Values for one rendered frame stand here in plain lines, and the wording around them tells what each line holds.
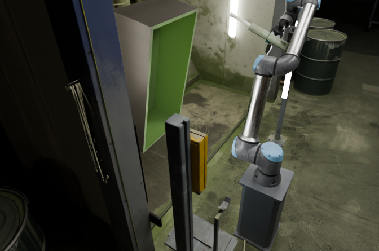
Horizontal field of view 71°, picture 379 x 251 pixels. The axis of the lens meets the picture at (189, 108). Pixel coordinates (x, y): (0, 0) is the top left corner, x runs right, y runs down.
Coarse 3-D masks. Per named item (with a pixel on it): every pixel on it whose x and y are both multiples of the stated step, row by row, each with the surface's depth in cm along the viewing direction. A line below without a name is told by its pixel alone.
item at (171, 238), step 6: (204, 222) 147; (174, 234) 142; (228, 234) 141; (168, 240) 139; (174, 240) 139; (198, 240) 139; (234, 240) 138; (174, 246) 136; (198, 246) 136; (204, 246) 136; (228, 246) 135
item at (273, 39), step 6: (234, 18) 199; (240, 18) 197; (246, 24) 196; (252, 24) 194; (252, 30) 195; (258, 30) 192; (264, 30) 192; (264, 36) 192; (270, 36) 190; (276, 36) 190; (270, 42) 193; (276, 42) 189; (282, 42) 188; (270, 48) 201; (282, 48) 190
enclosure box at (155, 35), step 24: (168, 0) 216; (120, 24) 183; (144, 24) 172; (168, 24) 236; (192, 24) 223; (144, 48) 182; (168, 48) 248; (144, 72) 193; (168, 72) 263; (144, 96) 206; (168, 96) 279; (144, 120) 220; (144, 144) 239
